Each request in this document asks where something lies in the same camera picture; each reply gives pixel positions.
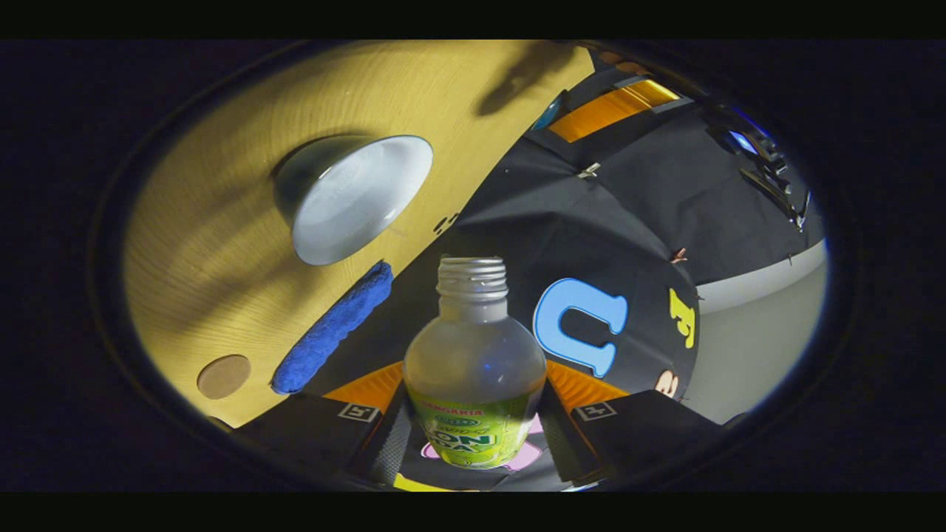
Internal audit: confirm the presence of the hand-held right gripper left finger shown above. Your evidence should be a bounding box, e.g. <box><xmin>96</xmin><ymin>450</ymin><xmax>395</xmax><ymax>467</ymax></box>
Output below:
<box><xmin>236</xmin><ymin>360</ymin><xmax>413</xmax><ymax>488</ymax></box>

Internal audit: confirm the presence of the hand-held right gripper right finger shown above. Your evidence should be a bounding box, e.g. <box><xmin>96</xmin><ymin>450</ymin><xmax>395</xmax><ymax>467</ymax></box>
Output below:
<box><xmin>538</xmin><ymin>360</ymin><xmax>725</xmax><ymax>488</ymax></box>

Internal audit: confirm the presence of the silver water bottle green label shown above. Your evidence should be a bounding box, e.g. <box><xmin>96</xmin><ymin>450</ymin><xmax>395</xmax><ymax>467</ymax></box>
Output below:
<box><xmin>403</xmin><ymin>256</ymin><xmax>548</xmax><ymax>470</ymax></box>

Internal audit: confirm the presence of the round brown coaster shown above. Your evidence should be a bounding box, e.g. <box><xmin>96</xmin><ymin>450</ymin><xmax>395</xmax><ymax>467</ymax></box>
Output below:
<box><xmin>197</xmin><ymin>354</ymin><xmax>252</xmax><ymax>400</ymax></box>

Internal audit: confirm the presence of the white-lined teacup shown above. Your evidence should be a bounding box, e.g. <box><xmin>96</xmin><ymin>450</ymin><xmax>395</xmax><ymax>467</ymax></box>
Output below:
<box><xmin>273</xmin><ymin>134</ymin><xmax>435</xmax><ymax>267</ymax></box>

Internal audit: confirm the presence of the black backdrop cloth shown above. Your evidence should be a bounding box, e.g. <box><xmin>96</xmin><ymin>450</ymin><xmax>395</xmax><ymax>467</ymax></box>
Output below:
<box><xmin>303</xmin><ymin>44</ymin><xmax>825</xmax><ymax>492</ymax></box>

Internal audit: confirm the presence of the blue towel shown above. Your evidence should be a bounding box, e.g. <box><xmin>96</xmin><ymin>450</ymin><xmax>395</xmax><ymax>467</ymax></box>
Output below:
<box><xmin>270</xmin><ymin>260</ymin><xmax>395</xmax><ymax>395</ymax></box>

